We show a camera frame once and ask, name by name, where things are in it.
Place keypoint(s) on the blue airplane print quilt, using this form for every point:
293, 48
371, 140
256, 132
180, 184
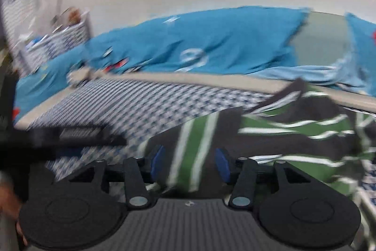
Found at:
220, 39

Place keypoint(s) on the grey-green pillow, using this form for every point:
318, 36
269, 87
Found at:
323, 39

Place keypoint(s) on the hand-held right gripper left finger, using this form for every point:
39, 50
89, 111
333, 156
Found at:
158, 162

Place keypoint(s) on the light blue cloth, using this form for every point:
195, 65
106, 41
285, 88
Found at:
308, 73

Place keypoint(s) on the green grey striped t-shirt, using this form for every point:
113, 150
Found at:
264, 136

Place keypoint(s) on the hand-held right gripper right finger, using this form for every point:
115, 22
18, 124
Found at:
221, 164

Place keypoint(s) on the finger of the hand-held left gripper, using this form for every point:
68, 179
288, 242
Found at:
76, 136

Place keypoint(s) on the white perforated plastic basket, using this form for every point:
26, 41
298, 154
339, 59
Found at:
58, 42

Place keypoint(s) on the person's left hand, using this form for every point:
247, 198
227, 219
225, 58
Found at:
8, 201

